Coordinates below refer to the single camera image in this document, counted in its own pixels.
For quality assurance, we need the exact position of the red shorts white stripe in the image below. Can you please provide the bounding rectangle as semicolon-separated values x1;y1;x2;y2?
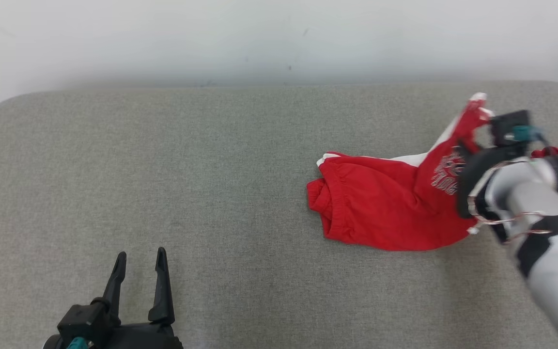
307;92;495;252

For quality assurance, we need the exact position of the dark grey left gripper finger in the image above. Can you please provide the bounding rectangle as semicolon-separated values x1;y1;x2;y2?
90;251;128;324
148;247;176;326

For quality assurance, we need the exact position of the thin cable on right arm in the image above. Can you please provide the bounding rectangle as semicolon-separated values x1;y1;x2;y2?
467;160;553;245

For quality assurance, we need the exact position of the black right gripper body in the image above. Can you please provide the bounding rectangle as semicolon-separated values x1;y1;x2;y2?
455;144;532;219

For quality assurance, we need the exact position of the grey fabric sofa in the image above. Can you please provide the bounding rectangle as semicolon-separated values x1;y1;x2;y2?
0;80;558;349

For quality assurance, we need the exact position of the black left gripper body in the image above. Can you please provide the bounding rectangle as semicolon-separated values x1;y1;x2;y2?
90;320;184;349

